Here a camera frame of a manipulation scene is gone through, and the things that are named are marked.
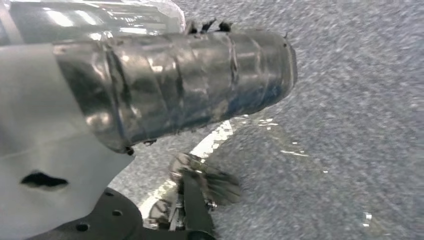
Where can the clear floor tape strip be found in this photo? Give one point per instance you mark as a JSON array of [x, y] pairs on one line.
[[212, 142]]

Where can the silver robot body panel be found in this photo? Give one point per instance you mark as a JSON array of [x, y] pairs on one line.
[[82, 16]]

